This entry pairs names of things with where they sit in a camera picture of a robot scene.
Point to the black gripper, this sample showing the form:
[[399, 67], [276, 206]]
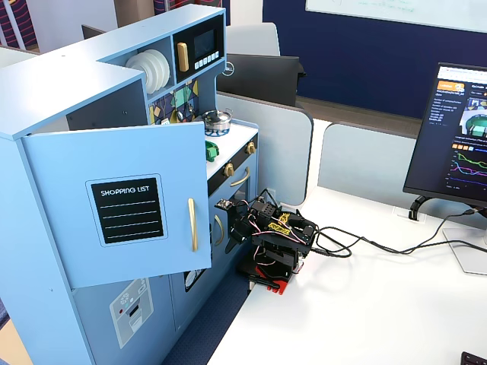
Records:
[[237, 230]]

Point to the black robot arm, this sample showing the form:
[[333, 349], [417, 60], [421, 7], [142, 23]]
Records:
[[283, 243]]

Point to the red robot base clamp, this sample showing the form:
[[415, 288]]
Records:
[[282, 287]]

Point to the steel pot with lid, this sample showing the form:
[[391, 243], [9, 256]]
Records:
[[217, 121]]

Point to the gold stove knob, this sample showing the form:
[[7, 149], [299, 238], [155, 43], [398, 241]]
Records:
[[228, 169], [250, 147]]

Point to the grey desk partition panel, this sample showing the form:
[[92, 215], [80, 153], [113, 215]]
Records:
[[361, 159], [274, 152]]

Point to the black Dell monitor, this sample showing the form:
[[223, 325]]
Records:
[[262, 80]]

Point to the white toy plate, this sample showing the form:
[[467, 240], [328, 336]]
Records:
[[160, 72], [142, 74], [167, 70]]

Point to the blue cabinet door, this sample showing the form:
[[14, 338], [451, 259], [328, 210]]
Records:
[[57, 209]]

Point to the black toy microwave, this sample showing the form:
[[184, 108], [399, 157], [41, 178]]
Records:
[[205, 42]]

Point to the light grey office chair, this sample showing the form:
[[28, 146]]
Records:
[[251, 40]]

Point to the computer monitor with graphs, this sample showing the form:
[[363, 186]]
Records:
[[437, 152]]

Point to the silver monitor stand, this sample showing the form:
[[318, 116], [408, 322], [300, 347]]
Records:
[[470, 260]]

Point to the blue toy kitchen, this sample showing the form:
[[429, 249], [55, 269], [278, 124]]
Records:
[[57, 76]]

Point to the white whiteboard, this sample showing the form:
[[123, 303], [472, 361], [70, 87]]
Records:
[[380, 9]]

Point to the black keyboard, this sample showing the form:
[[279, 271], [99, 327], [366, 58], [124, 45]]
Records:
[[475, 359]]

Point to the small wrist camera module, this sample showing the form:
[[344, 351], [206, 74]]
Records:
[[223, 204]]

